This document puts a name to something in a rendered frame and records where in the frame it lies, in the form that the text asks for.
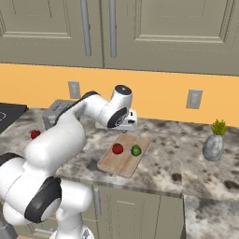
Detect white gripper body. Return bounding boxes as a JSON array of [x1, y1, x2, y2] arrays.
[[94, 119, 138, 132]]

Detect red tomato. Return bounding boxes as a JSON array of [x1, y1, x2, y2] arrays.
[[111, 142, 124, 155]]

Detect green avocado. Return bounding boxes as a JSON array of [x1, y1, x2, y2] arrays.
[[130, 144, 143, 157]]

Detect wooden cutting board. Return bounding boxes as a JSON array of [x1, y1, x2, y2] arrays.
[[96, 133, 150, 179]]

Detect red bell pepper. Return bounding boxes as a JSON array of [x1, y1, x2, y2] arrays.
[[30, 129, 42, 140]]

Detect silver toaster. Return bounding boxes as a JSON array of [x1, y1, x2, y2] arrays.
[[42, 99, 77, 131]]

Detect olive base cupboard door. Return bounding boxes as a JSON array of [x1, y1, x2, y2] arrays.
[[92, 185, 162, 239], [154, 195, 185, 239]]

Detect grey marbled vase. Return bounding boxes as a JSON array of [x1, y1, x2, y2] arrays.
[[202, 134, 224, 162]]

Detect yellow-green plant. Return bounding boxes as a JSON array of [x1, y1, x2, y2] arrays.
[[211, 119, 229, 136]]

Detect black hob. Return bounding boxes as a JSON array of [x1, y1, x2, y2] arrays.
[[0, 103, 29, 134]]

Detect grey wall socket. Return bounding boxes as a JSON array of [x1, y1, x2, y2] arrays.
[[67, 80, 82, 100], [186, 89, 204, 110]]

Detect grey base cupboard handle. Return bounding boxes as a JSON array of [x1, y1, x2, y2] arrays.
[[93, 187, 103, 218]]

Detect olive wall cupboard door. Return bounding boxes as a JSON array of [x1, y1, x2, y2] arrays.
[[100, 0, 239, 77], [0, 0, 105, 69]]

